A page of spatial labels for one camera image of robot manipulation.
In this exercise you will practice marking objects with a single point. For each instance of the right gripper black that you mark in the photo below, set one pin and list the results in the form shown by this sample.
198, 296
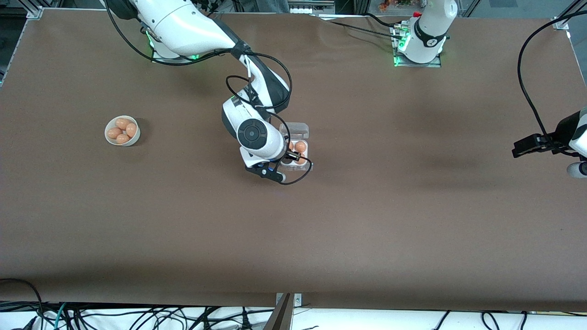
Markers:
287, 160

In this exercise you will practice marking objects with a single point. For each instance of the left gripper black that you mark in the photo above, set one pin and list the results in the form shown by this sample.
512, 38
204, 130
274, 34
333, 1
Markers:
547, 141

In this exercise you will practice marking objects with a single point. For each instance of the clear plastic egg box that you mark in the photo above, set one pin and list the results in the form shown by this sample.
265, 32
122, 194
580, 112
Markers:
298, 130

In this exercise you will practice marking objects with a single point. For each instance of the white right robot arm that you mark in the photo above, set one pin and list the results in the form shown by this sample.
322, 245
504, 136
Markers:
192, 27

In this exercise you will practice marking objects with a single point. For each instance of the clear tape strip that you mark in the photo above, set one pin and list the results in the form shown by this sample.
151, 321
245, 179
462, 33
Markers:
308, 167

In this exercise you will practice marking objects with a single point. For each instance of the white power strip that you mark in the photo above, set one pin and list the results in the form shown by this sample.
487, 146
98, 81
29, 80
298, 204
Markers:
312, 8

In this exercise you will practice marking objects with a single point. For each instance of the blue grey fabric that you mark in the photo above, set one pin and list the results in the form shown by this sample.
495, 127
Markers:
266, 5

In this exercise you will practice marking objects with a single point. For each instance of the grey metal pole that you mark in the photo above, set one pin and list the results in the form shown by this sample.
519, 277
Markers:
279, 316

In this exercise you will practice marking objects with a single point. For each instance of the white round bowl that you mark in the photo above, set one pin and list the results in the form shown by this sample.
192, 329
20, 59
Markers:
134, 141

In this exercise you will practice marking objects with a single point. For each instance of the small orange object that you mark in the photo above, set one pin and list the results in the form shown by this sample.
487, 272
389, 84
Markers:
384, 5

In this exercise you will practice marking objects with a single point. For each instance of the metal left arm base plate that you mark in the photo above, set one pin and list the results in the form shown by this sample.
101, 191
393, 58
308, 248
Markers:
435, 64

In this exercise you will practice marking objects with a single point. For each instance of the metal table corner bracket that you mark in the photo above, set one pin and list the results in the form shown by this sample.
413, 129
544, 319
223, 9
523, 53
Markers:
32, 11
560, 24

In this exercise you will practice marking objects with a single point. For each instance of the metal table edge bracket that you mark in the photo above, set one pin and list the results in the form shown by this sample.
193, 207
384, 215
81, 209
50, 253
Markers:
298, 300

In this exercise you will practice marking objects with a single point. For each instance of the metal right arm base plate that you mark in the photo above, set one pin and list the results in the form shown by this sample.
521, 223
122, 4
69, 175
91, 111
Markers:
154, 56

